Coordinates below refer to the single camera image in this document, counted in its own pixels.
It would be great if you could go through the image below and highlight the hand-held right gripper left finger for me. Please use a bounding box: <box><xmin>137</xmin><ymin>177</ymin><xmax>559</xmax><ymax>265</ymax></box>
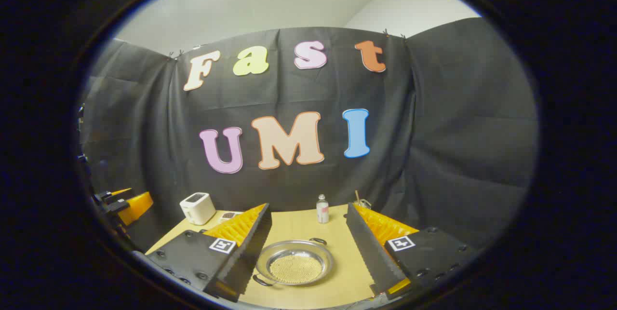
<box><xmin>145</xmin><ymin>203</ymin><xmax>273</xmax><ymax>303</ymax></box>

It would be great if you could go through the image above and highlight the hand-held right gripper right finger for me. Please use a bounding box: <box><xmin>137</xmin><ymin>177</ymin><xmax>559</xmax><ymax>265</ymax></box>
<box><xmin>346</xmin><ymin>202</ymin><xmax>478</xmax><ymax>301</ymax></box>

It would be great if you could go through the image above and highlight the steel pot with black handles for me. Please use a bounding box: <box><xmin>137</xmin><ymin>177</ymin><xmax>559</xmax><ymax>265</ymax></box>
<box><xmin>253</xmin><ymin>238</ymin><xmax>334</xmax><ymax>287</ymax></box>

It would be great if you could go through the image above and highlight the layer of yellow beans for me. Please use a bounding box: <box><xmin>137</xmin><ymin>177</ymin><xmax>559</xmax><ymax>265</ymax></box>
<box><xmin>269</xmin><ymin>255</ymin><xmax>323</xmax><ymax>285</ymax></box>

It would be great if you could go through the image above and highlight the small clear bottle red label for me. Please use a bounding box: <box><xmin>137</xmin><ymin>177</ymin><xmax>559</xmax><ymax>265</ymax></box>
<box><xmin>316</xmin><ymin>194</ymin><xmax>330</xmax><ymax>224</ymax></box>

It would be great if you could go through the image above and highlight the white toaster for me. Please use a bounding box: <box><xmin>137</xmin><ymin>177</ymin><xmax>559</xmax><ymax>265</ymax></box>
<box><xmin>180</xmin><ymin>192</ymin><xmax>216</xmax><ymax>226</ymax></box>

